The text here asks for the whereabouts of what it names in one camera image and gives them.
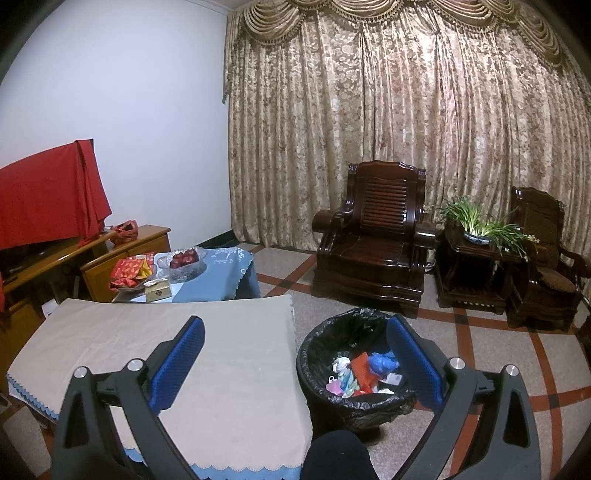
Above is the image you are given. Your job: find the black television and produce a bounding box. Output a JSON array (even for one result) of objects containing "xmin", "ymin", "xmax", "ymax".
[{"xmin": 0, "ymin": 237, "xmax": 81, "ymax": 274}]

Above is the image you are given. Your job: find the gold tissue box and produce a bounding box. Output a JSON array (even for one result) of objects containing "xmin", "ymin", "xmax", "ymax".
[{"xmin": 144, "ymin": 279, "xmax": 172, "ymax": 303}]

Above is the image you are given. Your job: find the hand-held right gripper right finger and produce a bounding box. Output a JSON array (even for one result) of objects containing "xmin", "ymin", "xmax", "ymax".
[{"xmin": 387, "ymin": 315, "xmax": 542, "ymax": 480}]

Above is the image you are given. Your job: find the dark wooden side table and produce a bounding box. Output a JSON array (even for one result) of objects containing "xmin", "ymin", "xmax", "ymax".
[{"xmin": 434, "ymin": 226, "xmax": 522, "ymax": 315}]

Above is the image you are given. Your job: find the green potted plant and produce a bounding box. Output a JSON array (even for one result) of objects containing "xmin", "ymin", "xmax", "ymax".
[{"xmin": 429, "ymin": 196, "xmax": 536, "ymax": 264}]

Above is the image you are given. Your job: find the dark wooden armchair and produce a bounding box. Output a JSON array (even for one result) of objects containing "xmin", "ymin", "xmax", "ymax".
[
  {"xmin": 505, "ymin": 186, "xmax": 591, "ymax": 330},
  {"xmin": 311, "ymin": 160, "xmax": 428, "ymax": 319}
]

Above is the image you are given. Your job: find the trash bin with black bag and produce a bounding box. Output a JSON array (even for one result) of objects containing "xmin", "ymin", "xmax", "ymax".
[{"xmin": 295, "ymin": 308, "xmax": 419, "ymax": 446}]

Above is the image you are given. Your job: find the blue plastic bag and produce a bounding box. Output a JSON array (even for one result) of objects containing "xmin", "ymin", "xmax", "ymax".
[{"xmin": 367, "ymin": 351, "xmax": 399, "ymax": 377}]

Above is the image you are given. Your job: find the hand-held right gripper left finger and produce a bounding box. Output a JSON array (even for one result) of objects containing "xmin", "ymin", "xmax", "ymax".
[{"xmin": 52, "ymin": 315, "xmax": 206, "ymax": 480}]

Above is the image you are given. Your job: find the person's dark trouser leg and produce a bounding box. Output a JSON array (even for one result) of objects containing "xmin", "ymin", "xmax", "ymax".
[{"xmin": 300, "ymin": 430, "xmax": 384, "ymax": 480}]

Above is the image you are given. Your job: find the patterned beige curtain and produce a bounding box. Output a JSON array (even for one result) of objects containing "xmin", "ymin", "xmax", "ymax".
[{"xmin": 222, "ymin": 0, "xmax": 591, "ymax": 296}]

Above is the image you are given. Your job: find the small glass-top table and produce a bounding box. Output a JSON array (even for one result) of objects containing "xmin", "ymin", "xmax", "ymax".
[{"xmin": 112, "ymin": 286, "xmax": 148, "ymax": 304}]

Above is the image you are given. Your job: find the red patterned packet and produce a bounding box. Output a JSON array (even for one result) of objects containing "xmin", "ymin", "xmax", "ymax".
[{"xmin": 110, "ymin": 255, "xmax": 155, "ymax": 291}]

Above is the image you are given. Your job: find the red cloth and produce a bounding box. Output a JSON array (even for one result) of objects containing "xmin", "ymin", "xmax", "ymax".
[{"xmin": 0, "ymin": 138, "xmax": 113, "ymax": 315}]

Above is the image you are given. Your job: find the glass fruit bowl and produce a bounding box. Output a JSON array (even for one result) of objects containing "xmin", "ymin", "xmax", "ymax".
[{"xmin": 157, "ymin": 246, "xmax": 207, "ymax": 282}]

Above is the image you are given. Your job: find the wooden television cabinet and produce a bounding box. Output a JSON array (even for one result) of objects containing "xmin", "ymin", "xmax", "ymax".
[{"xmin": 0, "ymin": 224, "xmax": 171, "ymax": 370}]

